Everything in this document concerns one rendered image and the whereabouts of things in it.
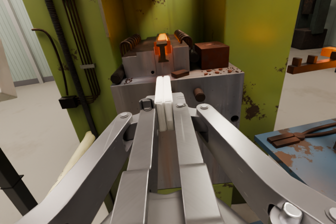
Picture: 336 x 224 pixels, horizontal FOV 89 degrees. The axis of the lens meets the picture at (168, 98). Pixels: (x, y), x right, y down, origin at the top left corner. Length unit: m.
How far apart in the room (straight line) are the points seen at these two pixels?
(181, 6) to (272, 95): 0.61
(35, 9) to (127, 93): 0.44
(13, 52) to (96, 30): 4.25
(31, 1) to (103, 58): 0.28
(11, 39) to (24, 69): 0.63
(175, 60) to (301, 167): 0.45
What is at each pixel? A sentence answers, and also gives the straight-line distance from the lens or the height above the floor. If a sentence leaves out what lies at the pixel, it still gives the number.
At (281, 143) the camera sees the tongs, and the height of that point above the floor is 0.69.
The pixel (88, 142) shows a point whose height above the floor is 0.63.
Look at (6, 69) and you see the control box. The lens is 0.61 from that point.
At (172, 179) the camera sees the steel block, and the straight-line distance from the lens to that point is 0.71.
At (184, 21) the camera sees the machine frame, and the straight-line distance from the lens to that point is 1.00.
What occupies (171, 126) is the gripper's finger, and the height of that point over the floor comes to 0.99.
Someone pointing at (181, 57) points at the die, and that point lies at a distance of 0.53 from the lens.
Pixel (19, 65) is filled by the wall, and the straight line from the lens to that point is 4.92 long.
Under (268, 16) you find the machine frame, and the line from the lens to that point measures 0.75.
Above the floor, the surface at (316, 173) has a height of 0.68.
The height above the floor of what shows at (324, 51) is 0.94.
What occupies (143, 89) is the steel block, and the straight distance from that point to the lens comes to 0.49.
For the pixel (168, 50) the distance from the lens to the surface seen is 0.50.
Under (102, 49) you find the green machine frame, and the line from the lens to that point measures 0.70.
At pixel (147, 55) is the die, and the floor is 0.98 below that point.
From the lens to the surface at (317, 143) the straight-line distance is 0.72.
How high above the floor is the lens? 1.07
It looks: 25 degrees down
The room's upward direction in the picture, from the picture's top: 6 degrees counter-clockwise
